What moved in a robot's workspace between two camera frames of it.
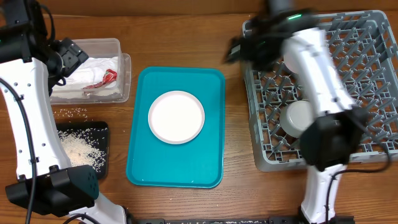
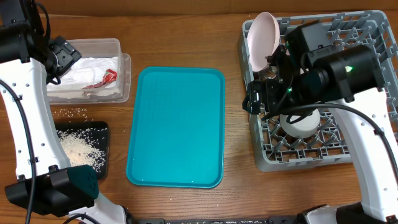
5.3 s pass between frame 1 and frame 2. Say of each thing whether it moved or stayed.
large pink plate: moved
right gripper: moved
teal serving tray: stayed
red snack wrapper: stayed
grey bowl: stayed
